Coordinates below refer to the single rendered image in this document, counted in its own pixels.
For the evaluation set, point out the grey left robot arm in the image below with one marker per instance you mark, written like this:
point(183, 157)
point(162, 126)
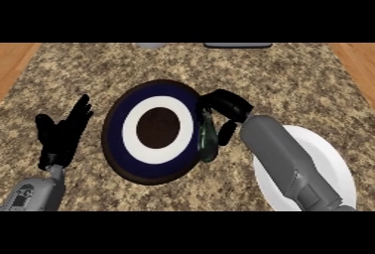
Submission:
point(37, 191)

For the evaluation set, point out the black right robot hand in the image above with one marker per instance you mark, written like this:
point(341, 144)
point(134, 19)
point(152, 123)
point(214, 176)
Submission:
point(229, 105)

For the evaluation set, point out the pale grey rounded object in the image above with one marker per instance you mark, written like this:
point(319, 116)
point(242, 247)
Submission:
point(149, 45)

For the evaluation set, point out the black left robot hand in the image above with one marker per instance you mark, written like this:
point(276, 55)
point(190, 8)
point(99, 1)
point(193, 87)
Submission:
point(61, 137)

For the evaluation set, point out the dark grey flat appliance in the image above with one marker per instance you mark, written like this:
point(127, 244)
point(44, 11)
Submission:
point(238, 45)

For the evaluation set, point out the plain white plate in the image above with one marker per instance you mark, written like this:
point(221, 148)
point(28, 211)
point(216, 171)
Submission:
point(329, 168)

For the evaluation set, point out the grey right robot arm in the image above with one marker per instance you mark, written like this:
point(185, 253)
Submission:
point(288, 165)

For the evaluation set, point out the blue and white ringed plate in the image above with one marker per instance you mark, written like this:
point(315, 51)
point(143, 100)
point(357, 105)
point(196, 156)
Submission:
point(152, 131)

